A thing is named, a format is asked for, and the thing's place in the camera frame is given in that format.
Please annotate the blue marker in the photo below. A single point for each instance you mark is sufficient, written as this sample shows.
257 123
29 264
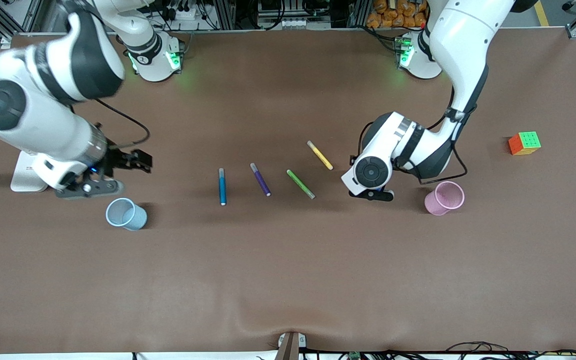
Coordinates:
222 187

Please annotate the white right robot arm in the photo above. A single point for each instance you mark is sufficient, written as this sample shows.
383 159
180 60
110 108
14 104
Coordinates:
43 115

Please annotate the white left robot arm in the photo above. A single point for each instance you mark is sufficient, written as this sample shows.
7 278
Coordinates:
460 45

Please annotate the blue mesh cup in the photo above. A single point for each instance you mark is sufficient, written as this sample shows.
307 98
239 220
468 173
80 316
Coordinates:
127 215

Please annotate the pink mesh cup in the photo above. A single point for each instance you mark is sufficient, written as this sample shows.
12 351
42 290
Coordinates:
443 198

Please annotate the yellow marker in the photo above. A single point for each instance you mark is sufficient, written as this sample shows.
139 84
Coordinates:
320 155

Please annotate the white stand with pole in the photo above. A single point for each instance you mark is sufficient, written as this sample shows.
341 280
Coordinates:
25 175

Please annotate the green marker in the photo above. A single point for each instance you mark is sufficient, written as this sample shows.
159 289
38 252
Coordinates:
300 184

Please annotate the purple marker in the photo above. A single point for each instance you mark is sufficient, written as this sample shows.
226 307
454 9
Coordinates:
260 180

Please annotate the white power strip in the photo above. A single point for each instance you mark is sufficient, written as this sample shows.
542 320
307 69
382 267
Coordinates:
184 13

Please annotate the colourful puzzle cube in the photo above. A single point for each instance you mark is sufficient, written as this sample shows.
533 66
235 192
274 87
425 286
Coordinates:
524 144

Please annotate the small green circuit board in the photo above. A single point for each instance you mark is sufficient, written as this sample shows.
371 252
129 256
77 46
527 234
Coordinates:
354 356

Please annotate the orange bag pile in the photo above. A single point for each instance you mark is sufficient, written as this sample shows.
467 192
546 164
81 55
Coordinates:
393 15

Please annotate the white connector strip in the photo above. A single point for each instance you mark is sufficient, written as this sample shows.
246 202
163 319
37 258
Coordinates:
294 23

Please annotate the metal corner bracket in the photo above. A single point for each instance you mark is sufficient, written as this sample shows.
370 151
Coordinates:
6 42
575 32

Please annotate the metal table bracket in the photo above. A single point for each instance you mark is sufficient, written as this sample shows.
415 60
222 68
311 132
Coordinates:
289 346

